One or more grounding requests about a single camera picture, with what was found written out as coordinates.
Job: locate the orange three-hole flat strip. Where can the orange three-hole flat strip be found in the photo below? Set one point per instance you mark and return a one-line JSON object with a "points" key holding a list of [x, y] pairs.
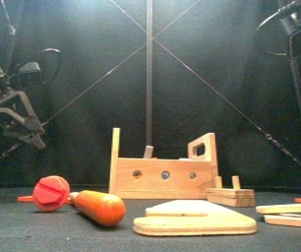
{"points": [[26, 199]]}

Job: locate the grey vertical frame pole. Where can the grey vertical frame pole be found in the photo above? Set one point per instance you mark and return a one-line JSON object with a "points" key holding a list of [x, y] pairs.
{"points": [[150, 72]]}

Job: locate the small wooden stick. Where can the small wooden stick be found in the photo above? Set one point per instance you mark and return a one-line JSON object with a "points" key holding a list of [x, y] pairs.
{"points": [[149, 152]]}

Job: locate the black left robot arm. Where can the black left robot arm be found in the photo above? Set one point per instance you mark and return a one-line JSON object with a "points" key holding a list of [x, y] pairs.
{"points": [[28, 75]]}

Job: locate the wooden four-hole strip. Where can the wooden four-hole strip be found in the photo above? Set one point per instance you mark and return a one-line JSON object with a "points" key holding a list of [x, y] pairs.
{"points": [[288, 208], [292, 221]]}

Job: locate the red toy bolt grey thread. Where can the red toy bolt grey thread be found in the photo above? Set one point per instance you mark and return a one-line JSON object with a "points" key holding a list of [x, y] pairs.
{"points": [[51, 193]]}

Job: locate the flat wooden board piece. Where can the flat wooden board piece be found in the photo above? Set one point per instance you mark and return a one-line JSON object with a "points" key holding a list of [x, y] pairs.
{"points": [[191, 223]]}

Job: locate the wooden toy toolbox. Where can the wooden toy toolbox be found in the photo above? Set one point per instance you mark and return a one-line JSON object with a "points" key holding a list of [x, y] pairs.
{"points": [[165, 187]]}

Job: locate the wooden block with two pegs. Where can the wooden block with two pegs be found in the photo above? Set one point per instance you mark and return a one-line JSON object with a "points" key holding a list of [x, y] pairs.
{"points": [[232, 197]]}

